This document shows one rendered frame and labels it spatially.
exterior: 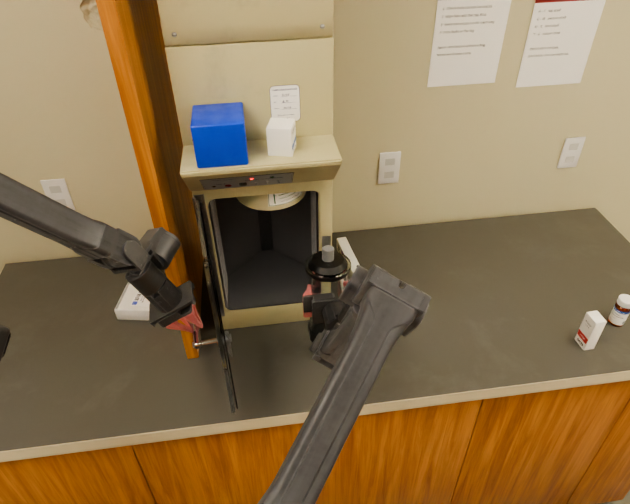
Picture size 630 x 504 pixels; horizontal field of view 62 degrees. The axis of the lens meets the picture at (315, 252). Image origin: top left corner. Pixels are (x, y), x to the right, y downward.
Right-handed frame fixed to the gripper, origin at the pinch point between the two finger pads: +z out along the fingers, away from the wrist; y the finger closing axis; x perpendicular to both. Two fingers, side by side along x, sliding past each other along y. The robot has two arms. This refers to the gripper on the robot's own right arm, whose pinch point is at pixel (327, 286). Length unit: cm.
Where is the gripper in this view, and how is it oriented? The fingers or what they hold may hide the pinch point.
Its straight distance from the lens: 126.8
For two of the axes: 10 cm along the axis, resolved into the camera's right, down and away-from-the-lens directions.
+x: 0.2, 8.2, 5.7
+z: -1.5, -5.6, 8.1
